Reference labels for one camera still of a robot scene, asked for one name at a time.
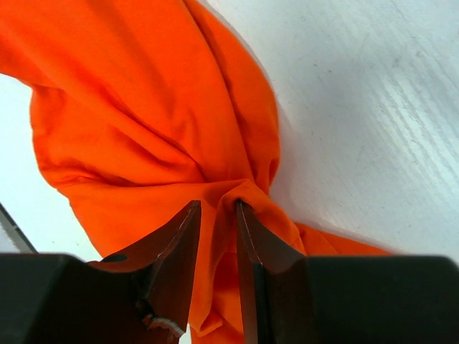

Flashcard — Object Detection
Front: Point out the aluminium table edge rail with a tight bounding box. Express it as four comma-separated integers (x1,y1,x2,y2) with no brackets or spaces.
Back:
0,205,37,254

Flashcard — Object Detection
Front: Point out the orange t shirt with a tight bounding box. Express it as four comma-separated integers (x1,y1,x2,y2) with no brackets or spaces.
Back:
1,1,382,343

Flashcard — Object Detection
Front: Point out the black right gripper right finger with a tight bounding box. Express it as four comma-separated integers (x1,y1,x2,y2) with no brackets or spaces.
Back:
236,201,458,343

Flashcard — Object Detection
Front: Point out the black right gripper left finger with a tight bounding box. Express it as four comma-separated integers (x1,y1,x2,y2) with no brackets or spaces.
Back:
1,201,202,343

